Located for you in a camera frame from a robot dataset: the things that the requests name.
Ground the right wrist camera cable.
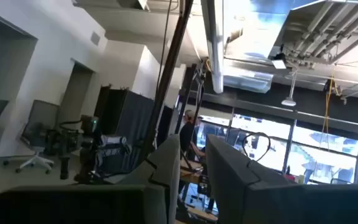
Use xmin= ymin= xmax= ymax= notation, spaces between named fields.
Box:
xmin=242 ymin=131 xmax=272 ymax=163

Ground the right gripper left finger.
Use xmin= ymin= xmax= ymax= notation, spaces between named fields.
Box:
xmin=0 ymin=133 xmax=181 ymax=224

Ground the white pendant ceiling lamp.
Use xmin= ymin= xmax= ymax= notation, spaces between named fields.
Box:
xmin=280 ymin=70 xmax=298 ymax=107

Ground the white ceiling duct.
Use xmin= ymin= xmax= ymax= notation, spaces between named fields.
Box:
xmin=200 ymin=0 xmax=226 ymax=95

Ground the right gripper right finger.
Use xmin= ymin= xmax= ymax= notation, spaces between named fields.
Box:
xmin=205 ymin=133 xmax=358 ymax=224

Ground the dark grey room partition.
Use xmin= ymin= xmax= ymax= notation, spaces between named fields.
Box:
xmin=93 ymin=84 xmax=173 ymax=169

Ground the person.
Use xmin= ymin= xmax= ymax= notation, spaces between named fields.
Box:
xmin=178 ymin=109 xmax=208 ymax=162

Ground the large glass window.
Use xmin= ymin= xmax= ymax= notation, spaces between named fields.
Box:
xmin=196 ymin=113 xmax=358 ymax=185

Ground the silver ceiling air duct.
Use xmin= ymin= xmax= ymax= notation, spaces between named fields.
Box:
xmin=223 ymin=0 xmax=295 ymax=94

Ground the yellow hanging cable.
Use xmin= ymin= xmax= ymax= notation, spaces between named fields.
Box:
xmin=320 ymin=74 xmax=337 ymax=150

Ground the wall air vent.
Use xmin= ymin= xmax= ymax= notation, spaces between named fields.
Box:
xmin=90 ymin=30 xmax=101 ymax=47

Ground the blue grey equipment box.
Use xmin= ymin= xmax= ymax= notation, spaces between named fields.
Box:
xmin=96 ymin=135 xmax=132 ymax=175

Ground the wooden workbench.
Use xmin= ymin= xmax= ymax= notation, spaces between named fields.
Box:
xmin=178 ymin=159 xmax=211 ymax=185

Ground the black metal table frame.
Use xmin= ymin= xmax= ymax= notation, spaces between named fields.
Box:
xmin=135 ymin=0 xmax=196 ymax=167

